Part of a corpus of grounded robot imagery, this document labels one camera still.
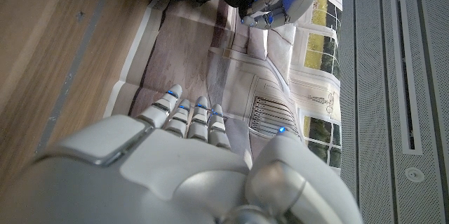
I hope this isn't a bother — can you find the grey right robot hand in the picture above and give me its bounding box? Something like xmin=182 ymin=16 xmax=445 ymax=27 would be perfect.
xmin=0 ymin=84 xmax=366 ymax=224

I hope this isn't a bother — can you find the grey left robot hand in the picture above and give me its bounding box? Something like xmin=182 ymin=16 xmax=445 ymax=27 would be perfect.
xmin=241 ymin=0 xmax=330 ymax=30

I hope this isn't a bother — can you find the printed sofa backdrop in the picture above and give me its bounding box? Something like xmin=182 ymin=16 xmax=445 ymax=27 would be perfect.
xmin=103 ymin=0 xmax=343 ymax=176

